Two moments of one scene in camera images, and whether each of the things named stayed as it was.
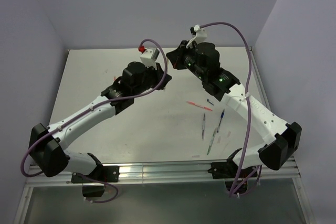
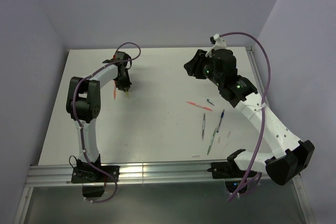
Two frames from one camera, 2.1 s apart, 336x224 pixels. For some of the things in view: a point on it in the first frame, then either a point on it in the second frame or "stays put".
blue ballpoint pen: x=221 y=116 stays put
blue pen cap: x=210 y=102 stays put
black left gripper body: x=151 y=78 -> x=123 y=82
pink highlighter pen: x=199 y=105 stays put
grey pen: x=203 y=126 stays put
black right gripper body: x=185 y=60 -> x=202 y=66
